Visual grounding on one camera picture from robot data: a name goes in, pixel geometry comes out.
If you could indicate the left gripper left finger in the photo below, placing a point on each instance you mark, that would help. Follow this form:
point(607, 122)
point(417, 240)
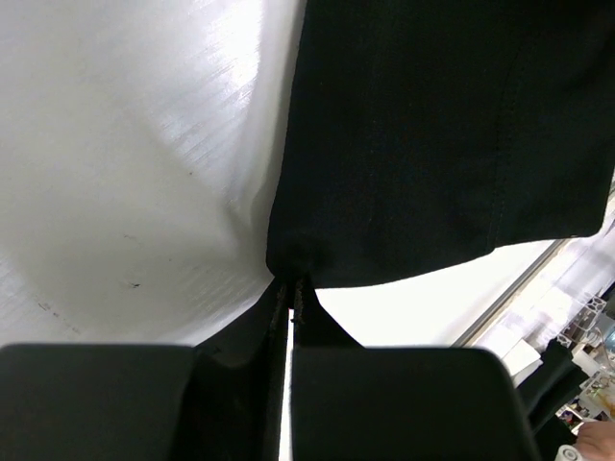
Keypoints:
point(220, 400)

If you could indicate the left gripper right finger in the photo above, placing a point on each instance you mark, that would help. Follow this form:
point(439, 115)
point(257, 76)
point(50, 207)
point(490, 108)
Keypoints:
point(350, 402)

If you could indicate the black skirt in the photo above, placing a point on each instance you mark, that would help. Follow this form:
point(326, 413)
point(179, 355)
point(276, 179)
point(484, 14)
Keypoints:
point(424, 134)

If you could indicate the aluminium table edge rail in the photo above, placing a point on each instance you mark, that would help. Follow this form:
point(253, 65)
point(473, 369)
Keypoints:
point(498, 308)

